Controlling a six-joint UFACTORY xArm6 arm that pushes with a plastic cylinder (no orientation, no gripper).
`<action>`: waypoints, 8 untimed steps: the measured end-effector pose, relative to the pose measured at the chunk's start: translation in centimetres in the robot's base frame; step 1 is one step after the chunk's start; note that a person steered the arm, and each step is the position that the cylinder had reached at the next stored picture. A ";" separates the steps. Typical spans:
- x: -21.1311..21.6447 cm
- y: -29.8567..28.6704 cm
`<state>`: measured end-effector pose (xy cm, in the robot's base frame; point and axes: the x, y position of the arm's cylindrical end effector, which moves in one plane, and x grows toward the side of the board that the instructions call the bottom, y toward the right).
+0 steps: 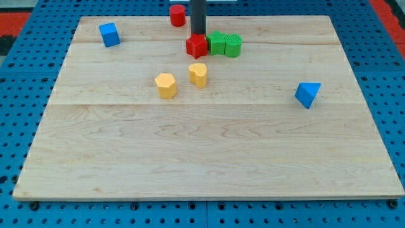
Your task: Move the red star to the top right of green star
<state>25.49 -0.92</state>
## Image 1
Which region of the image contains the red star block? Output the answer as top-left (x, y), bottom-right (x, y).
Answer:
top-left (186, 33), bottom-right (208, 59)

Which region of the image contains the green star block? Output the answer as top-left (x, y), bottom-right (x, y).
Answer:
top-left (206, 30), bottom-right (227, 55)

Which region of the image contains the yellow heart block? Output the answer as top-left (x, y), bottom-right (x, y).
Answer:
top-left (189, 63), bottom-right (208, 89)

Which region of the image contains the yellow hexagon block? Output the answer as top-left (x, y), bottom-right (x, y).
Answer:
top-left (154, 73), bottom-right (177, 99)

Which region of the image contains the light wooden board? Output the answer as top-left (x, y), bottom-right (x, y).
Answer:
top-left (13, 16), bottom-right (404, 201)

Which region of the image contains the green ridged cylinder block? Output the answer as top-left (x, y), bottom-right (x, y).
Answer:
top-left (225, 34), bottom-right (242, 58)

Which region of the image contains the red cylinder block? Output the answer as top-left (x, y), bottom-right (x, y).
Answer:
top-left (169, 4), bottom-right (186, 27)

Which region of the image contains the blue triangular prism block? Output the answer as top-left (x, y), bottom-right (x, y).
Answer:
top-left (294, 82), bottom-right (321, 109)

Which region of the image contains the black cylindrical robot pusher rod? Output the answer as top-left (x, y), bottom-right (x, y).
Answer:
top-left (190, 0), bottom-right (207, 35)

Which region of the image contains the blue cube block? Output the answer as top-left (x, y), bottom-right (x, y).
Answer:
top-left (99, 23), bottom-right (121, 48)

